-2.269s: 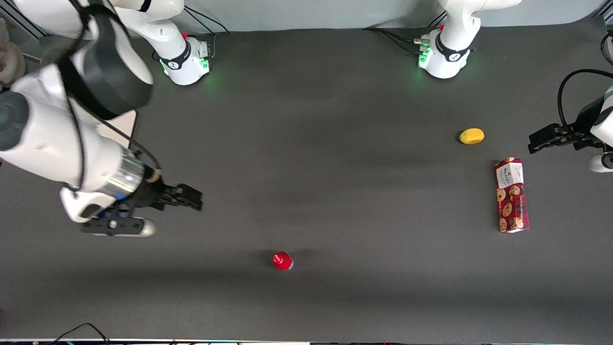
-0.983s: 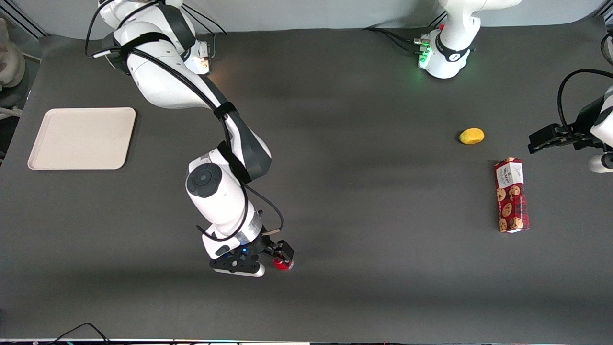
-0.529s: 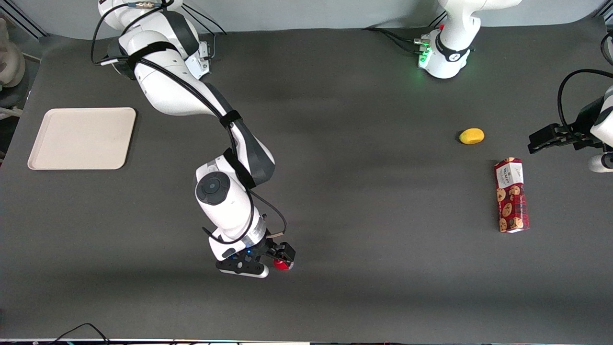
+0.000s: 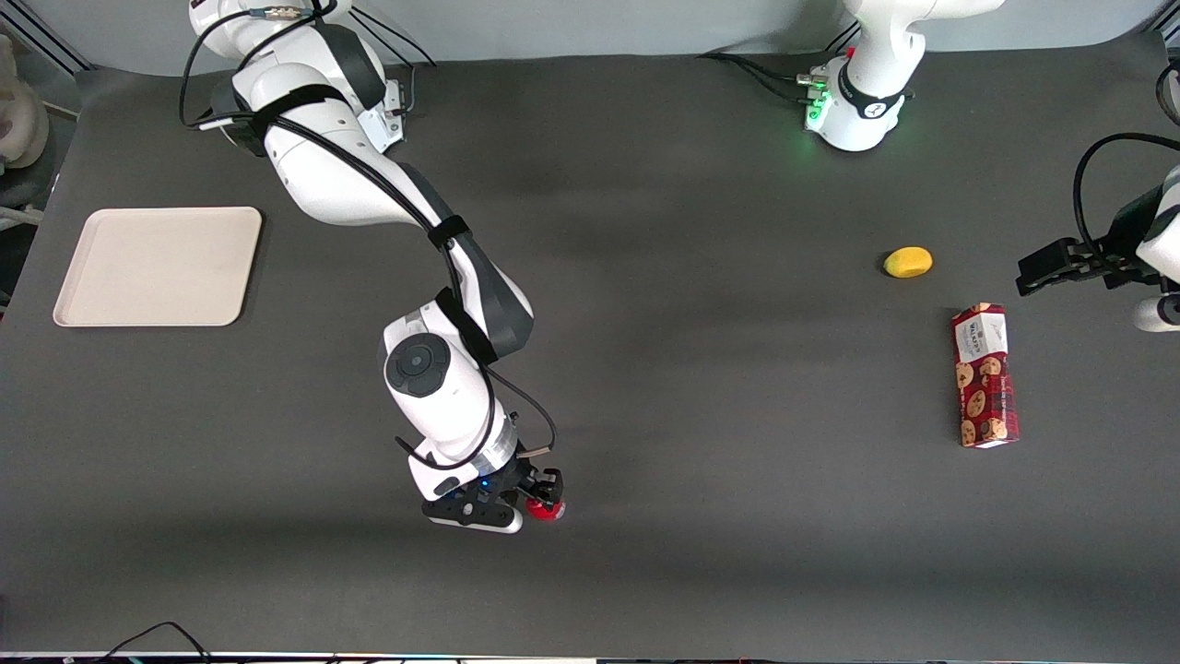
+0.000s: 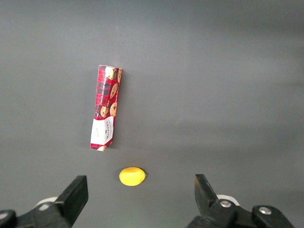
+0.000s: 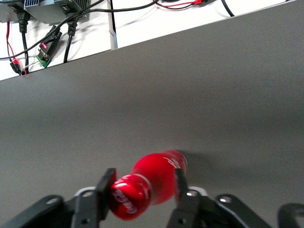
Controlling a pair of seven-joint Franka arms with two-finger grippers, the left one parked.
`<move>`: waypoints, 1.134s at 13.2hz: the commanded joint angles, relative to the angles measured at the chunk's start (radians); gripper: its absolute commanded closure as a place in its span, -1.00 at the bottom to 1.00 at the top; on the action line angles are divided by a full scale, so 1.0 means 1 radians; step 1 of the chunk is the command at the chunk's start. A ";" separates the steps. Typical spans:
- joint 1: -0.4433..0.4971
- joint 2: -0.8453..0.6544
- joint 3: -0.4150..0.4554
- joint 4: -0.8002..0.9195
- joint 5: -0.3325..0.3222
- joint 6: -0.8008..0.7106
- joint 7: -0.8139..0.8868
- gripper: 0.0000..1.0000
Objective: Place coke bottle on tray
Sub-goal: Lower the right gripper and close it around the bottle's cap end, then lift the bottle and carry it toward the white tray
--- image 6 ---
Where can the white frame post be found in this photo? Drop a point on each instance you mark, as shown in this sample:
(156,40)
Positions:
(113,23)

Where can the black adapter green terminal block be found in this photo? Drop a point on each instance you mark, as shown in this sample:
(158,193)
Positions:
(48,50)

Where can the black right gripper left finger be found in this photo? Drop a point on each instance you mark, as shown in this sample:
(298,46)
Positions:
(88,209)

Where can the grey power supply box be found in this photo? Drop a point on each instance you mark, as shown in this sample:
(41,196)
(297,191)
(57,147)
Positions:
(9,13)
(45,10)

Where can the red and black connectors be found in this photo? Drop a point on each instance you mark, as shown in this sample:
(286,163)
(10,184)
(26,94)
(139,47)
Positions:
(15,65)

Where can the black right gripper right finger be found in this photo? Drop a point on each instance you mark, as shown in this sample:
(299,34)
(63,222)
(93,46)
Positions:
(190,209)

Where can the red coke bottle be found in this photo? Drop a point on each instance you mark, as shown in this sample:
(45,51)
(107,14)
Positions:
(156,175)

